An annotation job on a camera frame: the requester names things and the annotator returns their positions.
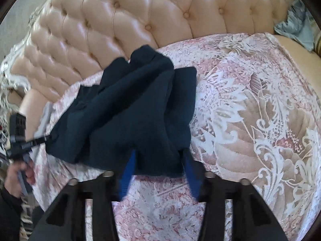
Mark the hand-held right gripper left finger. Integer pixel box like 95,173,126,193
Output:
30,149,137,241

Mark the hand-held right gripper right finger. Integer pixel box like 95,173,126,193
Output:
182,149,289,241

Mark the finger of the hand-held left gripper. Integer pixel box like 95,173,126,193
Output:
33,134,54,143
31,139,51,147

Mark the navy sweater with yellow letters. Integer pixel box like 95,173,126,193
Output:
45,45,197,177

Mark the grey folded cloth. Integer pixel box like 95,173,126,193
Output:
34,103,54,161

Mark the person's leg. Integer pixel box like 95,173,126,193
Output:
30,204,47,234

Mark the person's left forearm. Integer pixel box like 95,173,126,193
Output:
0,184,23,234

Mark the person's left hand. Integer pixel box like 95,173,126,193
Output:
6,161,36,197

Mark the pink tufted leather sofa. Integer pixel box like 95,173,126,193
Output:
0,0,321,136

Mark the blue-grey crumpled garment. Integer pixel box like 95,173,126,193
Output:
274,0,315,52

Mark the pink floral blanket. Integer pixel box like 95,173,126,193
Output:
33,33,321,241

